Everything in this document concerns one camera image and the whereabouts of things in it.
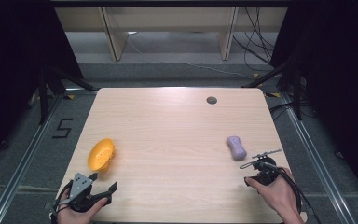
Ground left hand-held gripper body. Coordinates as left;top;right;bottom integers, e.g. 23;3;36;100
69;172;108;214

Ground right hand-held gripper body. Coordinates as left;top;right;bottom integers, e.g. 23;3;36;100
251;148;284;187

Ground purple soap bar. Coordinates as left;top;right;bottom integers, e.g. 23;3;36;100
226;134;248;162

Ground yellow oval soap dish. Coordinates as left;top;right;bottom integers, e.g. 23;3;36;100
87;137;117;173

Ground person's right hand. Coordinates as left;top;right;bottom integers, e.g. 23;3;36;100
244;167;303;217

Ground person's left hand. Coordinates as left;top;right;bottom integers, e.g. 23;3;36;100
56;197;109;224

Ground black metal stand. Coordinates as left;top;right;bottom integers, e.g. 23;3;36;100
37;65;98;126
241;57;304;121

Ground black curtain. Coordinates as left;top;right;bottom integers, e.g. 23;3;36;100
269;0;358;200
0;0;86;171

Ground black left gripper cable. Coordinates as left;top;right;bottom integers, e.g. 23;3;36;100
49;180;75;223

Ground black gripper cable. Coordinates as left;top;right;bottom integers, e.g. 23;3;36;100
49;180;75;223
255;161;323;224

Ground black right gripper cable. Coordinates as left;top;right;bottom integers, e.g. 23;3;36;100
255;161;323;224

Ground metal floor rail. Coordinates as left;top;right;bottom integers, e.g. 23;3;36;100
262;91;353;224
0;88;98;224

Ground black floor cables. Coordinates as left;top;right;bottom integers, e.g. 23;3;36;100
268;100;316;123

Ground black hanging cables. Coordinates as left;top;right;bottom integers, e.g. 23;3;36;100
232;6;277;73

